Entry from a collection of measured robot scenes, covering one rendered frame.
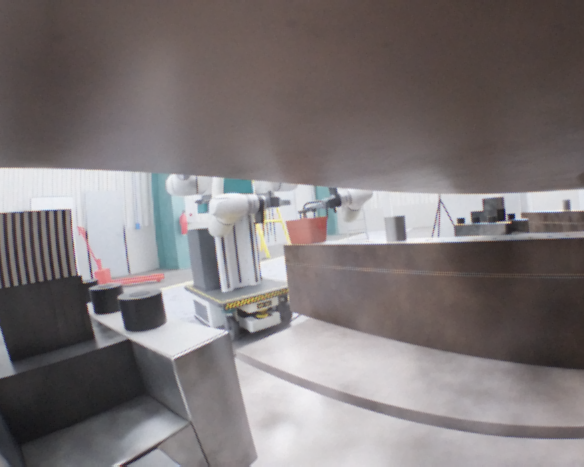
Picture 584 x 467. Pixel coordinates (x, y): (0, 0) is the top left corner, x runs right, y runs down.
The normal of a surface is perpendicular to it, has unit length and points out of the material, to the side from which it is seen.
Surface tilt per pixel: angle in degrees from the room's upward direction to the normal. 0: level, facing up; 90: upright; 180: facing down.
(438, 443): 0
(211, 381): 90
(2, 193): 90
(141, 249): 90
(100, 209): 90
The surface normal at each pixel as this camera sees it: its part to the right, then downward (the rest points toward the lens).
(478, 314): -0.79, 0.11
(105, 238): 0.85, -0.07
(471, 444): -0.11, -0.99
